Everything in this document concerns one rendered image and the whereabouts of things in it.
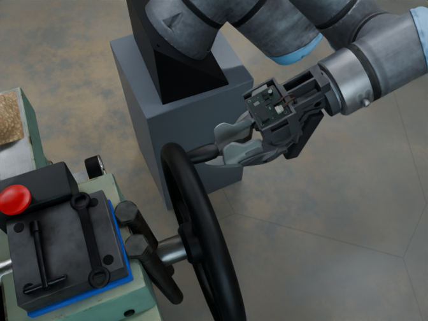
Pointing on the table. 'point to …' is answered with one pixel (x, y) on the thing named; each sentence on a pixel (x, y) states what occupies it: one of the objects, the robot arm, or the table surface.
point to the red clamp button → (14, 199)
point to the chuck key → (41, 261)
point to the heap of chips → (10, 118)
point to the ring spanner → (90, 241)
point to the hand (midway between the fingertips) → (214, 160)
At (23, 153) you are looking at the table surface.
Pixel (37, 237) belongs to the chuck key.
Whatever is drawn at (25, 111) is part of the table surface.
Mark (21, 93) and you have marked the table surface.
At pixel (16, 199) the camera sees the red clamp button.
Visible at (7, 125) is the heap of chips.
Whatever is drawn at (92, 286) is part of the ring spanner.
